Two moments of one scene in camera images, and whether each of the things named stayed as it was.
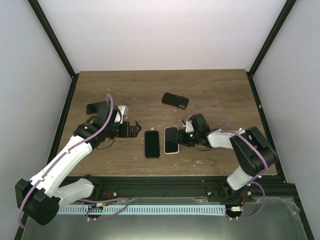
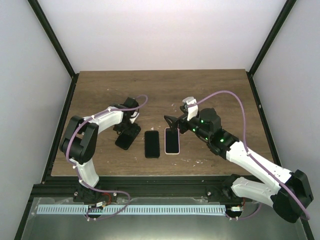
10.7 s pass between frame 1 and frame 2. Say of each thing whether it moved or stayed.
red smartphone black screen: stayed
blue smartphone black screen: stayed
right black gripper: moved
